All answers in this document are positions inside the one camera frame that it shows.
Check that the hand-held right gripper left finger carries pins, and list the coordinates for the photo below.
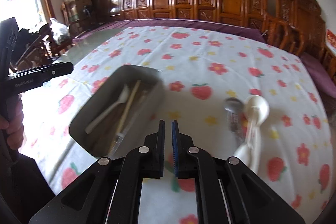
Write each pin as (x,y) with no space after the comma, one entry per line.
(160,150)

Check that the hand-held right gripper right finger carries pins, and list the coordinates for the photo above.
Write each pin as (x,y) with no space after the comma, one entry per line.
(174,146)

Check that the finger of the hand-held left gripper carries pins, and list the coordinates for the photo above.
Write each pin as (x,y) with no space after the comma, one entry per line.
(61,70)
(47,67)

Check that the grey metal tin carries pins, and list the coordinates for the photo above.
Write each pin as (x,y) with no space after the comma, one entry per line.
(94,98)

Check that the light wooden chopstick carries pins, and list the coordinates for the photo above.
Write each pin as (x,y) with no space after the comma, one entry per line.
(141,101)
(130,103)

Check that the white plastic fork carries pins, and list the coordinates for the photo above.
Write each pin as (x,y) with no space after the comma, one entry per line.
(110,111)

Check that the small white spoon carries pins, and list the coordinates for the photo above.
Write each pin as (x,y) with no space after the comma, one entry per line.
(242,154)

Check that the metal spoon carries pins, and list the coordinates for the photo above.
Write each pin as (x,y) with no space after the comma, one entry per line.
(232,106)

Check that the large white spoon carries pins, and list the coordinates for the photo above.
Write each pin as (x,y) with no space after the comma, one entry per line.
(260,111)

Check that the person's left hand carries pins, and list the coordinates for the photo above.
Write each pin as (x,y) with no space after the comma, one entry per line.
(13,134)

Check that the carved wooden chair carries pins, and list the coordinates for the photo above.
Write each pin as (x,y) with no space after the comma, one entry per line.
(39,48)

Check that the glass-top table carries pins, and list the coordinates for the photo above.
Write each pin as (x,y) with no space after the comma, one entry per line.
(89,43)

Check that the filled clear plastic bag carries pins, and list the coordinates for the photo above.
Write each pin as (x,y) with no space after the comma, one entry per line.
(59,30)

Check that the round-back wooden chair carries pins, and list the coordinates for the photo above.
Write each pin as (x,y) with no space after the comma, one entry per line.
(65,14)

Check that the strawberry print tablecloth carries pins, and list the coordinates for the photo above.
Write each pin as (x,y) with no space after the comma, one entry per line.
(204,69)

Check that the long purple seat cushion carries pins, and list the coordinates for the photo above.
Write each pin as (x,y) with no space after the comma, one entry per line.
(183,23)

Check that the square purple seat cushion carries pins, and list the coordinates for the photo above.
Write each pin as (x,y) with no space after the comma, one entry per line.
(320,72)

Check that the carved wooden armchair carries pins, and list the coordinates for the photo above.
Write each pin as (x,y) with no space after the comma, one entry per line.
(302,11)

